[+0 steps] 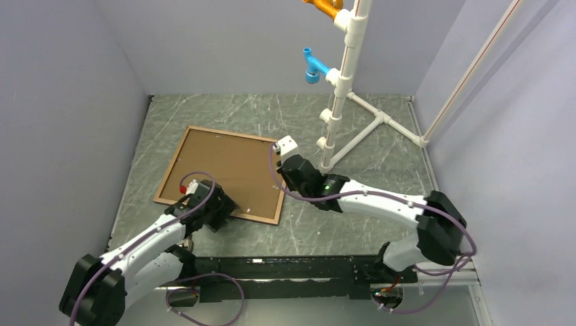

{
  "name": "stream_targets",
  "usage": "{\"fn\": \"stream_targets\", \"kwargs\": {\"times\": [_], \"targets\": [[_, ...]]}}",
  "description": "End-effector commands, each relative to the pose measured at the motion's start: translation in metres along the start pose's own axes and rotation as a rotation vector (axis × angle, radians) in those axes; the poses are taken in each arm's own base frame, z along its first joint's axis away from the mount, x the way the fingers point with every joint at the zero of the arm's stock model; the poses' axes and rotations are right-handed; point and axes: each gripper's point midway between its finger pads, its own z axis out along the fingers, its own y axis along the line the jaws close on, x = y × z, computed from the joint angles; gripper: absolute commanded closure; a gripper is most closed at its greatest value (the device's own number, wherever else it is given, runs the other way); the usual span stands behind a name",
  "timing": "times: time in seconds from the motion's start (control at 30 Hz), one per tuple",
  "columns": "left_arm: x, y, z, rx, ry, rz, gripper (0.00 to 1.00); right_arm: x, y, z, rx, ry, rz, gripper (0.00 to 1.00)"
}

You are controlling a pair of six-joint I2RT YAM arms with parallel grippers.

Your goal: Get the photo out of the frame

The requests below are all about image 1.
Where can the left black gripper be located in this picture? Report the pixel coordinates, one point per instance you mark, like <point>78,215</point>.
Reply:
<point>226,206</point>

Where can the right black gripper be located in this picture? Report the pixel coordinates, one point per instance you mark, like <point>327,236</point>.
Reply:
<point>290,187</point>

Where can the blue picture frame with photo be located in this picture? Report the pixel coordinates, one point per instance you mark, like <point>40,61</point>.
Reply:
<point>238,162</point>

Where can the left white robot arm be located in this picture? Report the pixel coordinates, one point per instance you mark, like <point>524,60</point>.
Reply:
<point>100,289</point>

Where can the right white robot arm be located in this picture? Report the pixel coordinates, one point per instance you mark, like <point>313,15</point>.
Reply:
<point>436,229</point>

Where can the blue pipe fitting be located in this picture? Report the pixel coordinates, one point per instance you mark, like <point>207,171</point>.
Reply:
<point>315,67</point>

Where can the white PVC pipe stand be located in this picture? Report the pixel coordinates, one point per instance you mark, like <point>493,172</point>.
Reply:
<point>389,47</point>

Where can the orange pipe fitting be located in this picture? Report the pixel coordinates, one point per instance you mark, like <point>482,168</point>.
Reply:
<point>328,7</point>

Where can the white diagonal PVC pole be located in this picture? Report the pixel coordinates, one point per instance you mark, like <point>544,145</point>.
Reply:
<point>443,112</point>

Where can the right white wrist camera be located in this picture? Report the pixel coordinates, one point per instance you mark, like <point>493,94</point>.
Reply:
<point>286,147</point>

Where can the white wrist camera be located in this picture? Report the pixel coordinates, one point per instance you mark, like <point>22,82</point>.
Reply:
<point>286,147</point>
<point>190,188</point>

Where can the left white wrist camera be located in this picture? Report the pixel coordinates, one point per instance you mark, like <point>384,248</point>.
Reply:
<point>190,188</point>

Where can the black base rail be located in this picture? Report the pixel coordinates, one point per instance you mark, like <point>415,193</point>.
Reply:
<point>280,277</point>

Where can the aluminium extrusion frame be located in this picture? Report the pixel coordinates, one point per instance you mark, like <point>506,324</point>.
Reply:
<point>429,275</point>

